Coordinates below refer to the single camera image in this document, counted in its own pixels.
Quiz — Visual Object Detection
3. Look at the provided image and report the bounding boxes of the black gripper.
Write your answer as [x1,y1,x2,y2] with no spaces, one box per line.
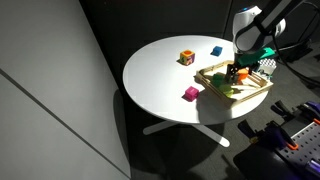
[226,57,245,84]

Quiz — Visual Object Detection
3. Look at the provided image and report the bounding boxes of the orange block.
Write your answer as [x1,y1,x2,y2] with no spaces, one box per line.
[237,67,250,81]

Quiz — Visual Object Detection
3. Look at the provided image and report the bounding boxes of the yellow-green block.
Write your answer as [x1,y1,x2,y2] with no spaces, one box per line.
[219,84,236,99]

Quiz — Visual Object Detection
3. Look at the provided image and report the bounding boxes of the green block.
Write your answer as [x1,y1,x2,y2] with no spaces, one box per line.
[211,73,226,88]

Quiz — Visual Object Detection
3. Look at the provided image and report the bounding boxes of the blue block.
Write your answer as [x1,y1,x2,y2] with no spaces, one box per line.
[210,45,224,57]

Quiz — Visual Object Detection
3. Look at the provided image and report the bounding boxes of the white checkered cube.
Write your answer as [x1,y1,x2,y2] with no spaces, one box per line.
[257,57,278,81]

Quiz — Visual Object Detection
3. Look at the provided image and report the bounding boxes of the magenta block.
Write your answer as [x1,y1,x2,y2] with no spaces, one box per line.
[183,85,200,102]

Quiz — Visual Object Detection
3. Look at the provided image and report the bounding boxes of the orange multicoloured picture cube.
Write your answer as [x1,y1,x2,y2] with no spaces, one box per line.
[179,49,196,67]

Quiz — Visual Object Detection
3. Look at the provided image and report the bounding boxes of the wooden tray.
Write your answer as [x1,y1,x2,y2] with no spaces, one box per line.
[195,59,274,110]

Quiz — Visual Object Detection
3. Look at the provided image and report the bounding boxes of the white table base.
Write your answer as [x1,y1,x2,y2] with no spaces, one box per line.
[142,119,231,148]

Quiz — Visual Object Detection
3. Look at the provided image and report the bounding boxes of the black stand base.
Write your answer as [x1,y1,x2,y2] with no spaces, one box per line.
[278,40,314,64]

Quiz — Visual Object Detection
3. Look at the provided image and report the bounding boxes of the black purple clamp orange tip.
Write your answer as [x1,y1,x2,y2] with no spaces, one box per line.
[237,119,300,152]

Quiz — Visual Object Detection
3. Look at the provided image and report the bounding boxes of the gray perforated metal plate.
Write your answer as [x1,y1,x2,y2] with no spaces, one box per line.
[283,121,320,168]

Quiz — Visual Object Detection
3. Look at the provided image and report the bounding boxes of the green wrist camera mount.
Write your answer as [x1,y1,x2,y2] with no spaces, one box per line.
[237,47,278,67]

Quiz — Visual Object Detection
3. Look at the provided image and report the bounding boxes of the black handled clamp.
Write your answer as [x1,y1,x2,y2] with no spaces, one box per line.
[270,99,301,122]

